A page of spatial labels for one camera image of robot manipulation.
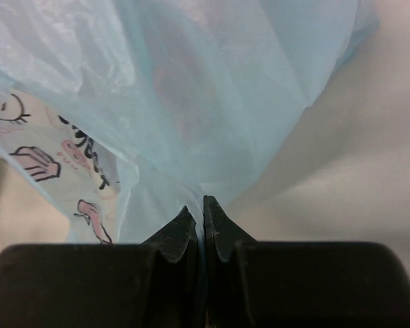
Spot blue translucent plastic bag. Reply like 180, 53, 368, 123
0, 1, 378, 327

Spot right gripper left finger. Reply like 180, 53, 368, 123
0, 208, 197, 327

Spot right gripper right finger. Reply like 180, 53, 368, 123
204, 196, 410, 327

